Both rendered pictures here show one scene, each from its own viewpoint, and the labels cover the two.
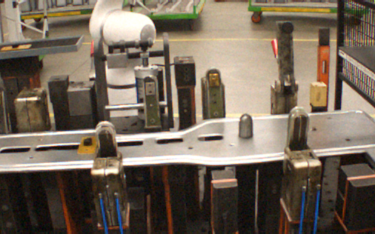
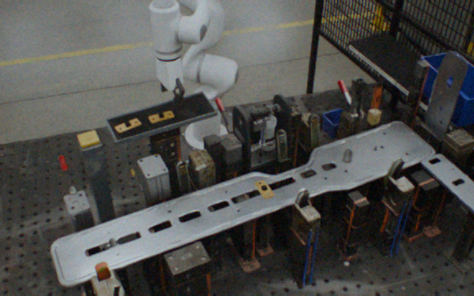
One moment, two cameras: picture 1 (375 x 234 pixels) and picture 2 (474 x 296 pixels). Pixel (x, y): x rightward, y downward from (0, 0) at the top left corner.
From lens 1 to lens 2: 1.22 m
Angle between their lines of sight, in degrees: 29
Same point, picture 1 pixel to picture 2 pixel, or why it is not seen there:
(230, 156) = (352, 181)
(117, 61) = (261, 126)
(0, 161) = (221, 219)
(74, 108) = (230, 159)
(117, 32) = (216, 78)
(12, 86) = (163, 145)
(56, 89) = (214, 148)
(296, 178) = (402, 196)
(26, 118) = (205, 177)
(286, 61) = (356, 101)
